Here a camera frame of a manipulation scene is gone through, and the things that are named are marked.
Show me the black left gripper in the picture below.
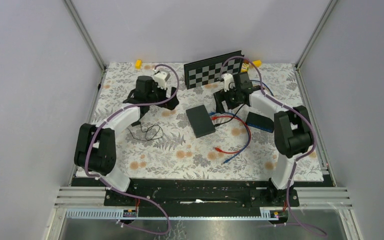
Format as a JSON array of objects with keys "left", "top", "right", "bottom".
[{"left": 146, "top": 80, "right": 179, "bottom": 110}]

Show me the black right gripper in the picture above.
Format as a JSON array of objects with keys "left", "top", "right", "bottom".
[{"left": 214, "top": 84, "right": 243, "bottom": 115}]

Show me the black ribbed network switch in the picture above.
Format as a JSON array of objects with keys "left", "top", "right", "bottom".
[{"left": 245, "top": 112, "right": 274, "bottom": 133}]

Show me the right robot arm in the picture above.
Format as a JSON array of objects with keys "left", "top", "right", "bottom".
[{"left": 214, "top": 72, "right": 316, "bottom": 206}]

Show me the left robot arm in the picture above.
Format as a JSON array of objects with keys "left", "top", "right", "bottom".
[{"left": 74, "top": 71, "right": 179, "bottom": 206}]

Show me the floral patterned table mat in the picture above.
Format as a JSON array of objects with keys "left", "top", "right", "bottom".
[{"left": 92, "top": 62, "right": 323, "bottom": 182}]

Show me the checkerboard calibration board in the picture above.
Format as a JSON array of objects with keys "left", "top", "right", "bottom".
[{"left": 183, "top": 50, "right": 244, "bottom": 90}]

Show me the small toy figure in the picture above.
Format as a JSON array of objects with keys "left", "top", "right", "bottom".
[{"left": 240, "top": 63, "right": 250, "bottom": 73}]

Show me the yellow block left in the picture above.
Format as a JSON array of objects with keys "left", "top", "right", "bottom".
[{"left": 134, "top": 59, "right": 143, "bottom": 70}]

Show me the yellow block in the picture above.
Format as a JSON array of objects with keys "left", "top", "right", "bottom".
[
  {"left": 252, "top": 60, "right": 262, "bottom": 68},
  {"left": 134, "top": 59, "right": 143, "bottom": 70}
]

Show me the yellow block right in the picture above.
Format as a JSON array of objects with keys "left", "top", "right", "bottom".
[{"left": 252, "top": 60, "right": 262, "bottom": 68}]

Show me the red ethernet cable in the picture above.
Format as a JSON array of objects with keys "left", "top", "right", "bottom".
[{"left": 210, "top": 114, "right": 252, "bottom": 155}]

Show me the black ethernet cable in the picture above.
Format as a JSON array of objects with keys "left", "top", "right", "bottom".
[{"left": 213, "top": 103, "right": 248, "bottom": 128}]

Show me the thin black power cable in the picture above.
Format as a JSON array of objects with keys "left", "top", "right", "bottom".
[{"left": 127, "top": 122, "right": 165, "bottom": 143}]

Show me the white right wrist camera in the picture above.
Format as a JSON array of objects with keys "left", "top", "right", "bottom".
[{"left": 221, "top": 73, "right": 234, "bottom": 92}]

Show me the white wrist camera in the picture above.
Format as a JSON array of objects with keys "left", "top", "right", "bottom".
[
  {"left": 152, "top": 69, "right": 171, "bottom": 90},
  {"left": 221, "top": 73, "right": 234, "bottom": 92}
]

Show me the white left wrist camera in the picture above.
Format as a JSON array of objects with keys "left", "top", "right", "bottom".
[{"left": 152, "top": 69, "right": 171, "bottom": 90}]

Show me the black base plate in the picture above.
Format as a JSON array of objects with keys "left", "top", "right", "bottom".
[{"left": 58, "top": 178, "right": 333, "bottom": 218}]

